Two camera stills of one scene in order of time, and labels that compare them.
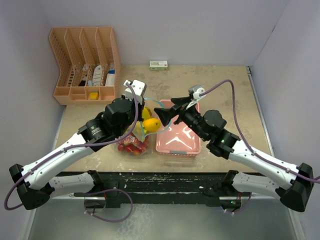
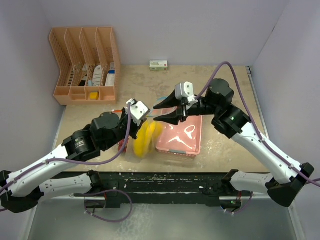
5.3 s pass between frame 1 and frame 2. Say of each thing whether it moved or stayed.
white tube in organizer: stayed
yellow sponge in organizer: stayed
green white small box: stayed
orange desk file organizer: stayed
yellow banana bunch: moved
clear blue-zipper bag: moved
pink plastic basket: stayed
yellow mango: moved
